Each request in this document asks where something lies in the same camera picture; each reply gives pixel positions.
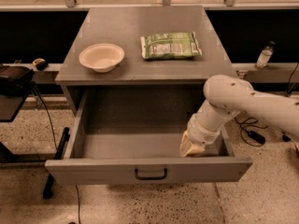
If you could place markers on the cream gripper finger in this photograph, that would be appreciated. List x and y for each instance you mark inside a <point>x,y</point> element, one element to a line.
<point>184,144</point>
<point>191,149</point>

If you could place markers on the green chip bag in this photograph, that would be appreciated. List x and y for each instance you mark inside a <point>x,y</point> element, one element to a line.
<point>178,45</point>

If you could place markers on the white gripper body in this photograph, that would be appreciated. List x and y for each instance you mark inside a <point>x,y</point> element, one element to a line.
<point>203,135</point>

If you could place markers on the grey drawer cabinet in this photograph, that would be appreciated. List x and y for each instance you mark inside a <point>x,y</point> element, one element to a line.
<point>124,26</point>

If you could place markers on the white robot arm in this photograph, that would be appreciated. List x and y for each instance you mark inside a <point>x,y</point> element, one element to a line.
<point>225,98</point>

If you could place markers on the clear plastic bottle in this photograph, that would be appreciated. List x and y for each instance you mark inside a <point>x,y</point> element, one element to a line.
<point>265,56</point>

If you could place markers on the black device on stand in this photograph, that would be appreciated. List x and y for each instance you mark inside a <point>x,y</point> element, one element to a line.
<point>16,82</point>

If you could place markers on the black chair leg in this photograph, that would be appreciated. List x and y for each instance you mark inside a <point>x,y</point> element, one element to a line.
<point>286,138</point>

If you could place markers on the grey top drawer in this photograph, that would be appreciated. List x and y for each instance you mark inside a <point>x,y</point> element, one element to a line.
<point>133,136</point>

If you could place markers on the white paper bowl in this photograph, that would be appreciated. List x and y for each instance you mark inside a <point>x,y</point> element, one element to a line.
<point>102,57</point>

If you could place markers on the yellow black tape measure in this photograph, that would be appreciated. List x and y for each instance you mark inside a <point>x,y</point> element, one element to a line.
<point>40,64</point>

